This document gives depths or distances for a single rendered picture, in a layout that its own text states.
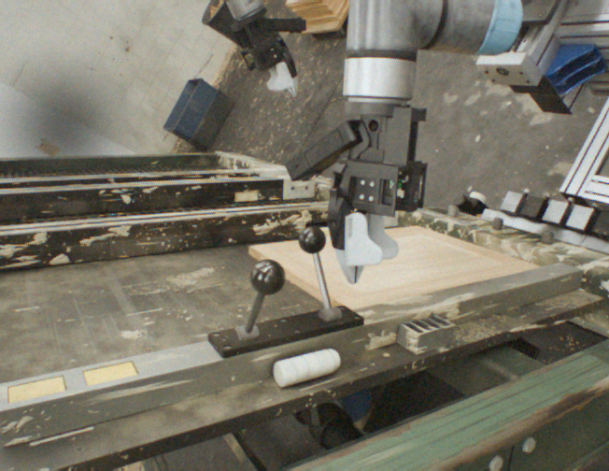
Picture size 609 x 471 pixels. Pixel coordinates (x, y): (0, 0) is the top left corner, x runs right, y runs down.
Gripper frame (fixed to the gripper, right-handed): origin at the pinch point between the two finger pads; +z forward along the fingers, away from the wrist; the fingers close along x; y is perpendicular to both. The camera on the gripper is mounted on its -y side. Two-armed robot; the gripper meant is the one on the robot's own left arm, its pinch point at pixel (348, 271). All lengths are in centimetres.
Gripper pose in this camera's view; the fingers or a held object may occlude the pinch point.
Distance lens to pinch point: 59.8
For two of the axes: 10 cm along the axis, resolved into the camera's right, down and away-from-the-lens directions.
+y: 7.8, 2.0, -5.9
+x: 6.2, -1.8, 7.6
